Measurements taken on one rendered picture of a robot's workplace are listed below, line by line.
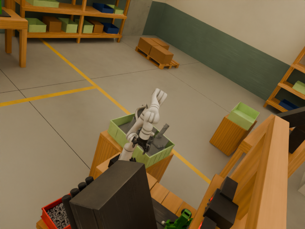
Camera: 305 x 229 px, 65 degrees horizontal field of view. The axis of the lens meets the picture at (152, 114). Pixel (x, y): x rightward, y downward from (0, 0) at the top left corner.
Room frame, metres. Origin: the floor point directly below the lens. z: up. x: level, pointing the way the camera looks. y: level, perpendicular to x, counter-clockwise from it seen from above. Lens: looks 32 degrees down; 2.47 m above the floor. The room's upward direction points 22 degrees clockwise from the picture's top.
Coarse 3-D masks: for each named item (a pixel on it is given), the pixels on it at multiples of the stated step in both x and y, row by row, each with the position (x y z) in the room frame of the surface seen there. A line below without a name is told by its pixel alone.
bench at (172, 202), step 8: (160, 184) 1.52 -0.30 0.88; (152, 192) 1.41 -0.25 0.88; (160, 192) 1.44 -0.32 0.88; (168, 192) 1.47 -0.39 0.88; (160, 200) 1.36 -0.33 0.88; (168, 200) 1.39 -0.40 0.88; (176, 200) 1.42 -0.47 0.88; (168, 208) 1.31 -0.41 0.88; (176, 208) 1.34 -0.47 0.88; (184, 208) 1.37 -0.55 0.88; (192, 208) 1.41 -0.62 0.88; (192, 216) 1.33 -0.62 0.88
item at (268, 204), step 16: (272, 128) 1.21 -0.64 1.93; (288, 128) 1.28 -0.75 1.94; (272, 144) 1.01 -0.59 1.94; (288, 144) 1.08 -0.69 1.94; (272, 160) 0.88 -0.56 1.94; (256, 176) 0.84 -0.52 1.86; (272, 176) 0.77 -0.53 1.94; (256, 192) 0.70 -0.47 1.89; (272, 192) 0.67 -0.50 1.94; (256, 208) 0.59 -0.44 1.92; (272, 208) 0.60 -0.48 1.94; (256, 224) 0.51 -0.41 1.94; (272, 224) 0.53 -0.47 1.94
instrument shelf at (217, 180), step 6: (216, 174) 1.14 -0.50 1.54; (216, 180) 1.09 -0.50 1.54; (222, 180) 1.11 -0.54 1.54; (210, 186) 1.02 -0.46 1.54; (216, 186) 1.04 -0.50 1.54; (210, 192) 0.97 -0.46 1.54; (204, 198) 0.92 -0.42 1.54; (210, 198) 0.93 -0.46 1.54; (204, 204) 0.87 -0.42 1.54; (198, 210) 0.82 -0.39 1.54; (204, 210) 0.84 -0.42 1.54; (198, 216) 0.79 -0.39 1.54; (246, 216) 0.91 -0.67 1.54; (192, 222) 0.75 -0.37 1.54; (198, 222) 0.76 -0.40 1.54; (234, 222) 0.84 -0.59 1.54; (240, 222) 0.85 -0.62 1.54; (192, 228) 0.71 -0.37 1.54; (216, 228) 0.76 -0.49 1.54; (234, 228) 0.80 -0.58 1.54; (240, 228) 0.82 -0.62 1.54
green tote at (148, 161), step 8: (112, 120) 2.04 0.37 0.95; (120, 120) 2.15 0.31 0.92; (128, 120) 2.27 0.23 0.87; (112, 128) 2.00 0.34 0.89; (112, 136) 1.98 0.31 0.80; (120, 136) 1.93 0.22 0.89; (120, 144) 1.91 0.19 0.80; (168, 144) 2.08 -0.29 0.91; (136, 152) 1.79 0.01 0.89; (160, 152) 1.84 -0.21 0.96; (168, 152) 2.01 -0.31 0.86; (136, 160) 1.77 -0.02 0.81; (144, 160) 1.73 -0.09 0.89; (152, 160) 1.78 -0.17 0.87
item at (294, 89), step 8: (304, 48) 6.74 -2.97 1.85; (296, 64) 6.75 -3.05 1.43; (288, 72) 6.73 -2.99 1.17; (304, 72) 6.53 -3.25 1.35; (280, 88) 7.14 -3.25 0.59; (288, 88) 6.57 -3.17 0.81; (296, 88) 6.57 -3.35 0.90; (304, 88) 6.50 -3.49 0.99; (272, 96) 6.72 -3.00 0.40; (304, 96) 6.37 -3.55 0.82; (272, 104) 6.62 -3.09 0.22; (280, 104) 6.63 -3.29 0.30; (288, 104) 6.90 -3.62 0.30
